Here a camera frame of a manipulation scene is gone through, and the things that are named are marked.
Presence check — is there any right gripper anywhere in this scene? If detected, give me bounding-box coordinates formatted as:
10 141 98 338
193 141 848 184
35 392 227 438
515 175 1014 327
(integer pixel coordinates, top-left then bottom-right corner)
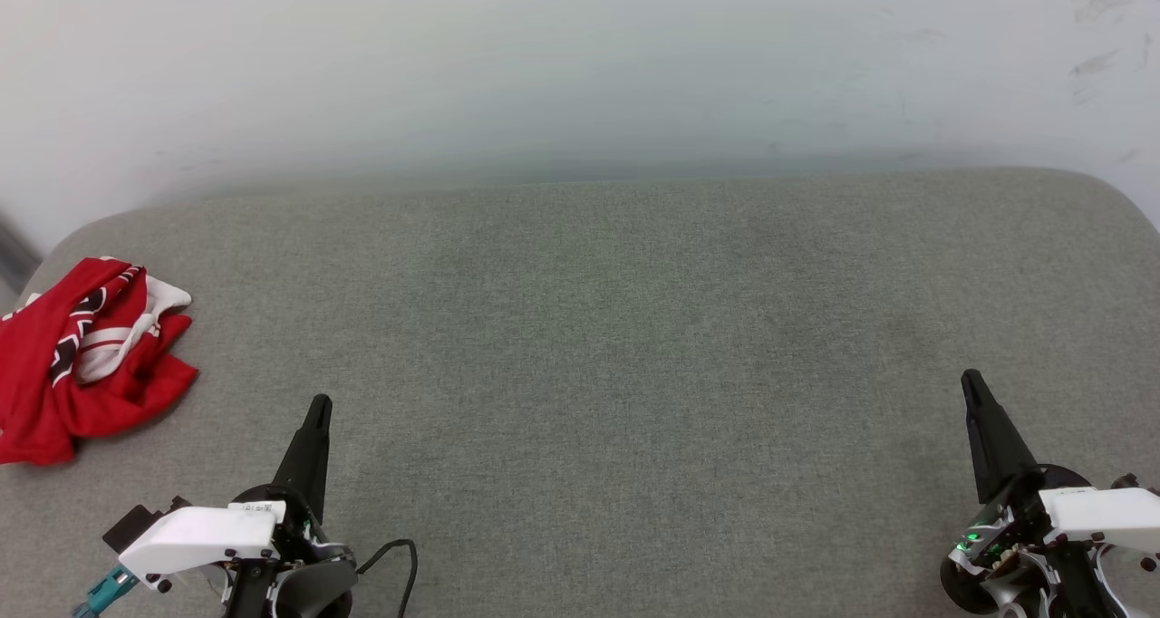
940 369 1160 618

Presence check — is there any red white patterned garment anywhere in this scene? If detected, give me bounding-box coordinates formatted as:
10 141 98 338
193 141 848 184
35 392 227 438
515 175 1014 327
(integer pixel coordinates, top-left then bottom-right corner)
0 256 200 467

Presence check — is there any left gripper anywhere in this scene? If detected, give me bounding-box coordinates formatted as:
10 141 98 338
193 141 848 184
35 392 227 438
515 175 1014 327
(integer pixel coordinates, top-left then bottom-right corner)
118 394 359 618

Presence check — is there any teal cable connector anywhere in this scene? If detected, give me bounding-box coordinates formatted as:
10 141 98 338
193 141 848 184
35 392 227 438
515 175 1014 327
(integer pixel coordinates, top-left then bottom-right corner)
72 565 137 618

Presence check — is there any thin black cable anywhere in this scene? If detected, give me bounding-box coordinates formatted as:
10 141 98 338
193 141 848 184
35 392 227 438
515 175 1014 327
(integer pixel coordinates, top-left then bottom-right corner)
355 539 420 618

